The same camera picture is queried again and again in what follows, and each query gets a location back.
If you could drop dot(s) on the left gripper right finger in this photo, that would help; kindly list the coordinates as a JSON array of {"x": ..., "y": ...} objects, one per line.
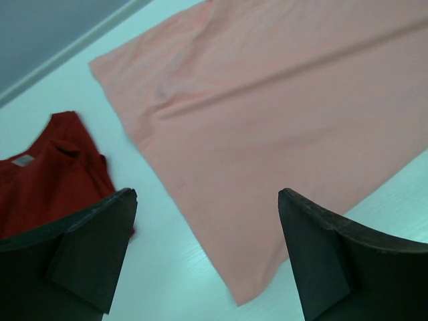
[{"x": 347, "y": 271}]

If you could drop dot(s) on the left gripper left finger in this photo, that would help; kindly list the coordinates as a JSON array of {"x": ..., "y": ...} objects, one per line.
[{"x": 68, "y": 269}]

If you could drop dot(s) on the red folded t-shirt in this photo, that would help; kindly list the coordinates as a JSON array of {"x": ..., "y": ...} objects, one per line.
[{"x": 61, "y": 173}]

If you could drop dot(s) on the pink t-shirt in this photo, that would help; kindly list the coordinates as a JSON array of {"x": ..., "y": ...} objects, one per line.
[{"x": 230, "y": 102}]

